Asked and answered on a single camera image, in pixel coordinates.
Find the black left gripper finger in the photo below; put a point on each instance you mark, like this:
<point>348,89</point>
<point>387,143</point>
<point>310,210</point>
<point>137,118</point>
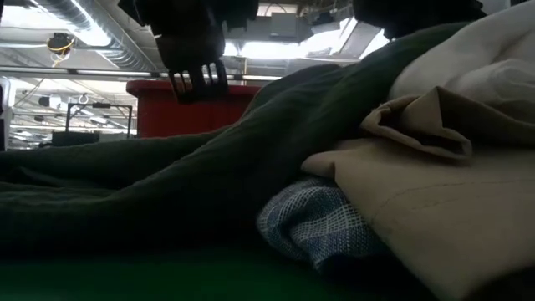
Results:
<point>215,79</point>
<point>186,88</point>

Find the large white shirt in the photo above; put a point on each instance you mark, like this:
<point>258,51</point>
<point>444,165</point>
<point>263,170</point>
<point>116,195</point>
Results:
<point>468,54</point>

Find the dark green garment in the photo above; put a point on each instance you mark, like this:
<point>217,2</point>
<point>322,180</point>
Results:
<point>188,180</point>

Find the blue striped garment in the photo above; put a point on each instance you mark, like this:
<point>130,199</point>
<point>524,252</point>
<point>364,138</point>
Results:
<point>317,221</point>

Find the beige trousers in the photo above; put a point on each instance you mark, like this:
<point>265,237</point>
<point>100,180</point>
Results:
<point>439,200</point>

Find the red plastic laundry bin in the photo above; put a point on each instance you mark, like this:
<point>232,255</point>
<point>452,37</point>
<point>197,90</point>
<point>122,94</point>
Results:
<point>159,117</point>

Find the hanging strip light bar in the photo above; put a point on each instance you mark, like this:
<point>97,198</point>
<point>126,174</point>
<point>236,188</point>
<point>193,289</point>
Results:
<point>104,73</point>

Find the grey ceiling box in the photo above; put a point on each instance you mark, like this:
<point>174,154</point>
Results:
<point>284,27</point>

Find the black background box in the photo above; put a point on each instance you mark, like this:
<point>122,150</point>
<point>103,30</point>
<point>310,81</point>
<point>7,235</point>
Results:
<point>75,138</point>

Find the black yellow ceiling reel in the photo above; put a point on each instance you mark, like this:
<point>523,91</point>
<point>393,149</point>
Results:
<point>60,43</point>

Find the green table mat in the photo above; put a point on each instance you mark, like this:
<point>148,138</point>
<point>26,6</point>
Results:
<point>125,280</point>

